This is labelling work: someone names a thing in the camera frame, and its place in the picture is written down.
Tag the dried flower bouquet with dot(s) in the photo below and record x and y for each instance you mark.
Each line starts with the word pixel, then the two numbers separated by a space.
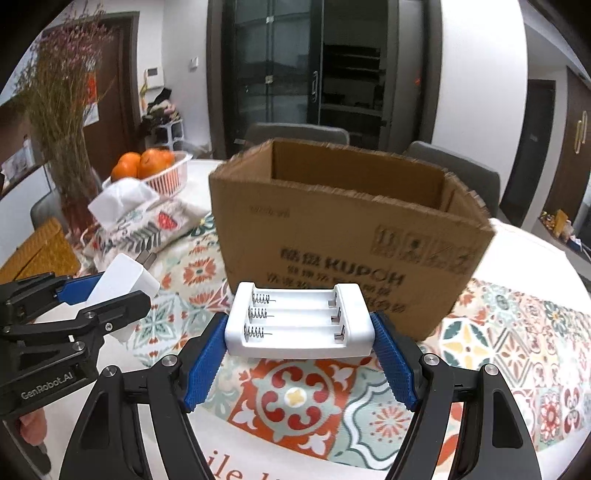
pixel 64 92

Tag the dark grey dining chair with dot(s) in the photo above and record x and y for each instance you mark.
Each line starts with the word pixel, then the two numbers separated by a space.
pixel 295 134
pixel 475 170
pixel 44 210

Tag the white power adapter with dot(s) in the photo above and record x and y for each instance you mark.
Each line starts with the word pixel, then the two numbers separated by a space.
pixel 124 277

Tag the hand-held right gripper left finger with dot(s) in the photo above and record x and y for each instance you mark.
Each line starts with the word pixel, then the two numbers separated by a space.
pixel 203 369

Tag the pile of oranges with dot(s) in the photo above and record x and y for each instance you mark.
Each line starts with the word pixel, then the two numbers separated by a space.
pixel 147 164

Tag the yellow wicker box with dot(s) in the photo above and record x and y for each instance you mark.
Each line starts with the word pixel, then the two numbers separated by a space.
pixel 39 256

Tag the person's left hand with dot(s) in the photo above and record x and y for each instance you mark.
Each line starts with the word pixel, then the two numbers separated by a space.
pixel 32 427

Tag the brown cardboard box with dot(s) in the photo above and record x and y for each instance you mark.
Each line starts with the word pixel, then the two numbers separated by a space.
pixel 351 240

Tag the white shoe rack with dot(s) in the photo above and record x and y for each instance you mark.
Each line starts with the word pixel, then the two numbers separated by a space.
pixel 168 134

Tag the white battery charger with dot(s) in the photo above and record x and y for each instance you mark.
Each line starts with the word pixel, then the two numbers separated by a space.
pixel 300 332

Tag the dark brown wooden door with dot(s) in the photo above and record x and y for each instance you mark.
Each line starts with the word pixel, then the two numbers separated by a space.
pixel 115 92

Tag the white plastic fruit basket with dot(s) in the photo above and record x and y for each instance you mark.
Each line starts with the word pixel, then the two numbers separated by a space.
pixel 168 177

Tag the patterned fabric tissue box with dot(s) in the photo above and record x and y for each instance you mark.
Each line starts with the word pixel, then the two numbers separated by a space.
pixel 138 221

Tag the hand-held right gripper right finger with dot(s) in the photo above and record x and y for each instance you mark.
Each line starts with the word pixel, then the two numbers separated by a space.
pixel 392 364

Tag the sliding glass door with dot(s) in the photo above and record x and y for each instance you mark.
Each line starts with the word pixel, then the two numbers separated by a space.
pixel 272 78

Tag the white wall intercom panel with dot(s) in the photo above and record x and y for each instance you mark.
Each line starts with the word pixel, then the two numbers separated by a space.
pixel 153 77

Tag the yellow bag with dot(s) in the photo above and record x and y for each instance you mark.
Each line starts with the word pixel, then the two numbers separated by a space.
pixel 561 220

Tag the glass vase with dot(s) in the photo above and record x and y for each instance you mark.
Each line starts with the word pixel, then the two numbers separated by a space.
pixel 76 203

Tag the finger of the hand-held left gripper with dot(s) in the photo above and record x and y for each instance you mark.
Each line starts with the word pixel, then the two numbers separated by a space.
pixel 115 309
pixel 78 288

